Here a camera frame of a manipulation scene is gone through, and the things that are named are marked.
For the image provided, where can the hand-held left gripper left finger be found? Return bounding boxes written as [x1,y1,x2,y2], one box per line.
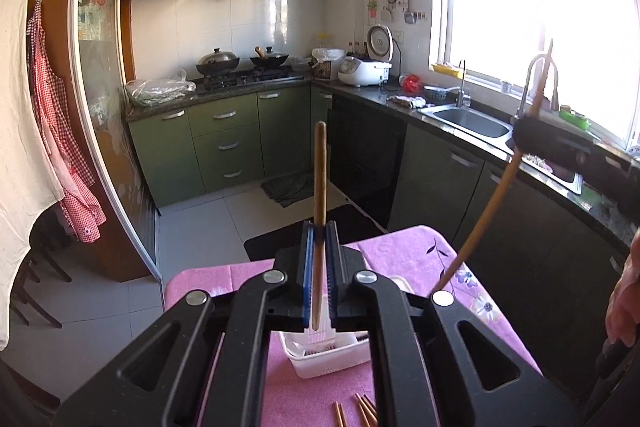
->
[52,221,318,427]

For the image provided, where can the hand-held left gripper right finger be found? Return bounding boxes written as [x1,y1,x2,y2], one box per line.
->
[326,221,583,427]

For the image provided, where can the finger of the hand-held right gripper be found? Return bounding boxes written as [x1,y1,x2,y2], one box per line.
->
[511,113,598,170]

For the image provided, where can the white plastic utensil basket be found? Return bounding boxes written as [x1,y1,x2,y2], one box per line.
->
[278,274,416,380]

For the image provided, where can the person's right hand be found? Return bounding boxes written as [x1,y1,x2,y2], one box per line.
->
[605,236,640,349]

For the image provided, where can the steel sink basin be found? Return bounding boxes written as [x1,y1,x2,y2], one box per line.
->
[505,134,583,195]
[419,103,512,138]

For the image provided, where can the green plastic container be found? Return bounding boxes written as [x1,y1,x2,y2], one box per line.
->
[559,106,591,130]

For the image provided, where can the black floor mat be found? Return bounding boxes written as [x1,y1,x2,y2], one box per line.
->
[244,204,388,263]

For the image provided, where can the tall arched steel faucet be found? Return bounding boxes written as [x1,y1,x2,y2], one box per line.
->
[517,53,561,118]

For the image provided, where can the pink floral tablecloth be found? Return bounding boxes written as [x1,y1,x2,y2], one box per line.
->
[165,224,543,427]

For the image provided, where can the dark green floor mat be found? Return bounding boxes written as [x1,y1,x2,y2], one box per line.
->
[261,171,326,208]

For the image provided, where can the small steel faucet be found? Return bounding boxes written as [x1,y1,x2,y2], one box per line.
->
[457,59,472,108]

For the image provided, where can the small blue strainer basket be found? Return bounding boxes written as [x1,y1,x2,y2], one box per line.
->
[424,86,461,104]

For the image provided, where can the dark base cabinet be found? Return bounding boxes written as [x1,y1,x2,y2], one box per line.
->
[310,87,640,388]

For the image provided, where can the kitchen window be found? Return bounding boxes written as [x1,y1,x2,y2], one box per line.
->
[432,0,640,148]

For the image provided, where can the green base cabinet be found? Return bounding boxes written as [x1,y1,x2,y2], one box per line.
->
[127,86,313,208]

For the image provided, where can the hanging kitchen tools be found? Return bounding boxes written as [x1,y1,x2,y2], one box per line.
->
[367,0,428,25]

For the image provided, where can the white rice cooker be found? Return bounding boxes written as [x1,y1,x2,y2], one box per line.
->
[338,24,393,88]

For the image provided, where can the black gas stove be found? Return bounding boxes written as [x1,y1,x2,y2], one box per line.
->
[197,68,306,90]

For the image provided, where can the white lined bin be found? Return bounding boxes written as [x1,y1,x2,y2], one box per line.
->
[311,48,346,81]

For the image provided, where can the dark granite countertop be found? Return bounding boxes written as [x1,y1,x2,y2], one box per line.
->
[125,74,640,248]

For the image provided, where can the black wok with lid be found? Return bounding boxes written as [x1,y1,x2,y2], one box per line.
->
[196,48,241,75]

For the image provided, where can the clear plastic bag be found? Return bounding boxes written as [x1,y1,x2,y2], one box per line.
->
[125,69,197,106]

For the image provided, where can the dark wooden chair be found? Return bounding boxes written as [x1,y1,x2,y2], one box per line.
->
[10,207,73,328]

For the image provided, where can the red checked apron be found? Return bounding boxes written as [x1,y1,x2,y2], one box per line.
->
[26,0,107,243]

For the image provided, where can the glass sliding door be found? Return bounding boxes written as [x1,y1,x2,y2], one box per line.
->
[75,0,163,283]

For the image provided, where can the white hanging cloth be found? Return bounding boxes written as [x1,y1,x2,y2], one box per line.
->
[0,0,66,350]

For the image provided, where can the black wok with wooden handle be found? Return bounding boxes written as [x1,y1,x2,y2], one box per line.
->
[250,46,291,68]

